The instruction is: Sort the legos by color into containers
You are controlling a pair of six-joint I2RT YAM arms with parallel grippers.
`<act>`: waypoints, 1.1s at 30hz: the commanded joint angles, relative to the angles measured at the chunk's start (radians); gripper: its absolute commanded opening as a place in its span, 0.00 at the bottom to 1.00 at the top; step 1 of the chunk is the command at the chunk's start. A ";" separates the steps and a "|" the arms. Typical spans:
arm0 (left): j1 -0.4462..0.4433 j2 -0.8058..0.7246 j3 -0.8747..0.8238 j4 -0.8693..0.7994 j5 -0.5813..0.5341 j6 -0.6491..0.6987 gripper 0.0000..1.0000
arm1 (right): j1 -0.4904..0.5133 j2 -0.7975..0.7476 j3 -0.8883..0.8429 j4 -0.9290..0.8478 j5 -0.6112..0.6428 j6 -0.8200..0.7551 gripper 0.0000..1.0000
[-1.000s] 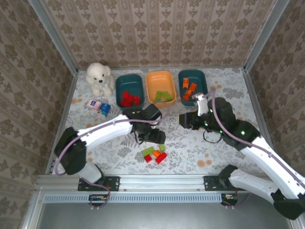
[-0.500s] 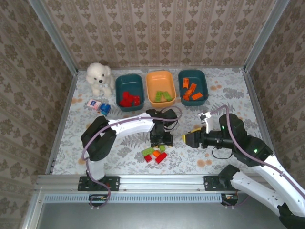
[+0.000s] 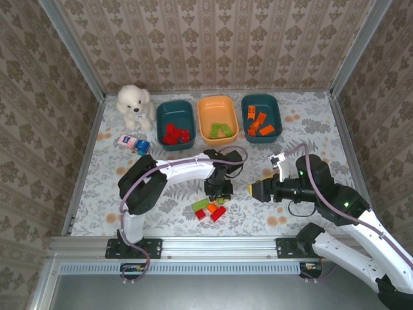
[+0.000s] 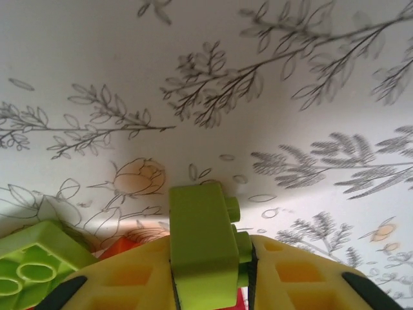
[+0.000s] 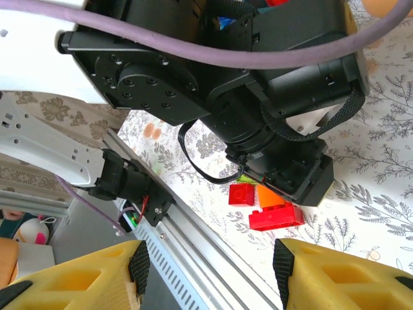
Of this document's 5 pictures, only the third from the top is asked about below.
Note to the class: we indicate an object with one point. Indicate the floral patterned table cover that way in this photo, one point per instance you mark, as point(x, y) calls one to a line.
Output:
point(96, 181)

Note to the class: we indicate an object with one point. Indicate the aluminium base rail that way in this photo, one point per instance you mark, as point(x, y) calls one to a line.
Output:
point(219, 247)

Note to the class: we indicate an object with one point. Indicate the white plush teddy bear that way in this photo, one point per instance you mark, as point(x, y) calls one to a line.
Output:
point(132, 103)

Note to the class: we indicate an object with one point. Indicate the small controller board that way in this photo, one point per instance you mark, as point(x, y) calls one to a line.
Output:
point(311, 268)
point(132, 269)

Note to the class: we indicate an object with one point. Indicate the small green lego brick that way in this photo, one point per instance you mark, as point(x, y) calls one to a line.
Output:
point(221, 201)
point(216, 127)
point(213, 134)

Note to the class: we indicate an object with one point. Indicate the red lego with white marks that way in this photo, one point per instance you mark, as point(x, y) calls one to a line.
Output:
point(170, 128)

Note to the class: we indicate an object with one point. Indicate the aluminium frame post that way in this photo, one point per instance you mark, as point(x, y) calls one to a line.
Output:
point(74, 55)
point(361, 48)

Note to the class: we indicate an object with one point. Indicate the long red lego brick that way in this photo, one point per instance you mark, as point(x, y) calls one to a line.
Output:
point(185, 136)

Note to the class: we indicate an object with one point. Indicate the small orange lego brick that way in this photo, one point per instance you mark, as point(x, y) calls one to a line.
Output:
point(212, 207)

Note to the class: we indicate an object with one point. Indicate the teal plastic container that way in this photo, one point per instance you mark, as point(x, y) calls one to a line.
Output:
point(271, 106)
point(175, 113)

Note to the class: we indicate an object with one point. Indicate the wide orange lego brick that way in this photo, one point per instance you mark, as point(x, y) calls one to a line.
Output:
point(266, 130)

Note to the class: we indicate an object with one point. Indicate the small red lego brick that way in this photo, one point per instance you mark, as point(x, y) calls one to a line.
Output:
point(200, 214)

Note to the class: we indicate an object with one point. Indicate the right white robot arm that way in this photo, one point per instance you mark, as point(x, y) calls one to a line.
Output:
point(338, 255)

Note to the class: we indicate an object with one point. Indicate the orange plastic container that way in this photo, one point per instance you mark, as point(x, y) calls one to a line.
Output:
point(214, 109)

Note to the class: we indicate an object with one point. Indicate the blue tissue pack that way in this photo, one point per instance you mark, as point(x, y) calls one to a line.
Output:
point(141, 147)

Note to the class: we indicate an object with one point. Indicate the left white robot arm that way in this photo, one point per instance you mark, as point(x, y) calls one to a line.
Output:
point(187, 169)

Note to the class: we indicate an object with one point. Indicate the long green lego brick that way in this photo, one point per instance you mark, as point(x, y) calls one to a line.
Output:
point(200, 204)
point(226, 130)

